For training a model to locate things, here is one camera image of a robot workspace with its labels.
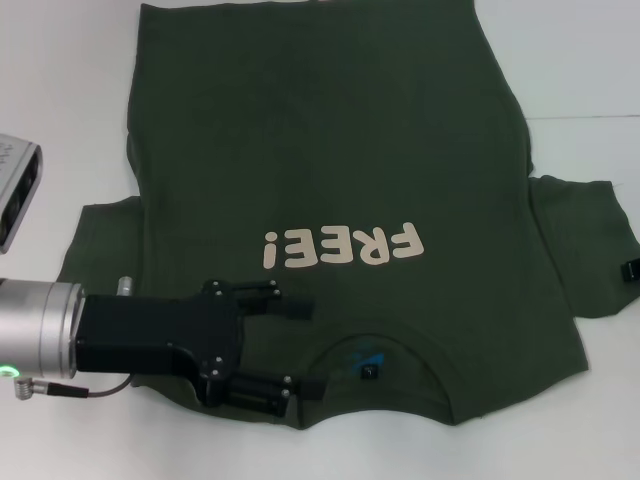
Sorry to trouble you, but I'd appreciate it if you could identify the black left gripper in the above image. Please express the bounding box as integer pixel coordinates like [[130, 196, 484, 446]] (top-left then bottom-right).
[[73, 279, 324, 419]]

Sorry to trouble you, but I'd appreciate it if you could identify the dark green FREE t-shirt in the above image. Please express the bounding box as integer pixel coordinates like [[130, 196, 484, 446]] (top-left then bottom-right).
[[54, 0, 634, 431]]

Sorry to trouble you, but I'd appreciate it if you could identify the thin cable with plug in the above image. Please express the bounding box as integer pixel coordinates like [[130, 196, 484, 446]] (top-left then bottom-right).
[[13, 374, 135, 402]]

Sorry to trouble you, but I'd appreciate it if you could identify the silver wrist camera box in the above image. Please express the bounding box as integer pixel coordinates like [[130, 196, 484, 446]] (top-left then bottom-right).
[[0, 132, 44, 254]]

